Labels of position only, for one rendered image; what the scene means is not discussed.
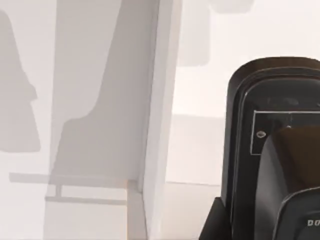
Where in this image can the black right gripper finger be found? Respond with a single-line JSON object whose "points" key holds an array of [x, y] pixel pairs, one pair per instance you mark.
{"points": [[212, 225]]}

